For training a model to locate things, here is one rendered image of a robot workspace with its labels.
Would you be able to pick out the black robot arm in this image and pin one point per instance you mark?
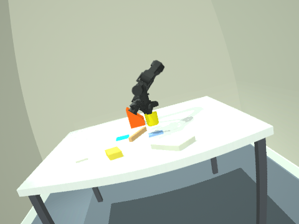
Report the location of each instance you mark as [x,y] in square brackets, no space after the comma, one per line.
[146,80]

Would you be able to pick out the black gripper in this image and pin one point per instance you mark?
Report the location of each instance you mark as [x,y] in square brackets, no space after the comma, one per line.
[148,106]

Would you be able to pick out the yellow block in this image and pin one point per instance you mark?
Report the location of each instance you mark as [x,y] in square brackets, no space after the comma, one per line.
[114,153]

